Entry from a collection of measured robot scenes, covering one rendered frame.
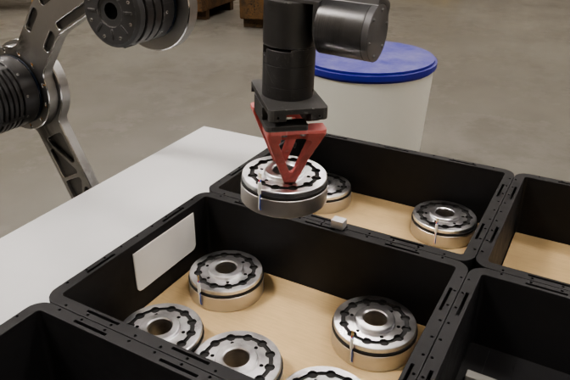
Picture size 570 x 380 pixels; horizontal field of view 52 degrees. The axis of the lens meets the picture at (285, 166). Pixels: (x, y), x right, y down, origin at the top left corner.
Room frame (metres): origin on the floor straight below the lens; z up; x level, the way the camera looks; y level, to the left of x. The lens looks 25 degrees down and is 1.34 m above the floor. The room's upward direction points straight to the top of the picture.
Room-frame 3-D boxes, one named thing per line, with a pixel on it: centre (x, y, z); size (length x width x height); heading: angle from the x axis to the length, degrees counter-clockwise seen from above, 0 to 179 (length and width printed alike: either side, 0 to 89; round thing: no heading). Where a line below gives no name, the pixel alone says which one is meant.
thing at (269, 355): (0.51, 0.05, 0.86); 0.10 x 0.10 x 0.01
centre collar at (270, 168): (0.63, 0.00, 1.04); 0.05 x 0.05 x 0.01
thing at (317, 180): (0.63, 0.00, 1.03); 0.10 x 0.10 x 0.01
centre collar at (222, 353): (0.51, 0.05, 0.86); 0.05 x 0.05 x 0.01
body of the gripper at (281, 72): (0.63, 0.00, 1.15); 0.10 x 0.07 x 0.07; 13
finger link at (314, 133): (0.62, 0.00, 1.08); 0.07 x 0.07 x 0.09; 13
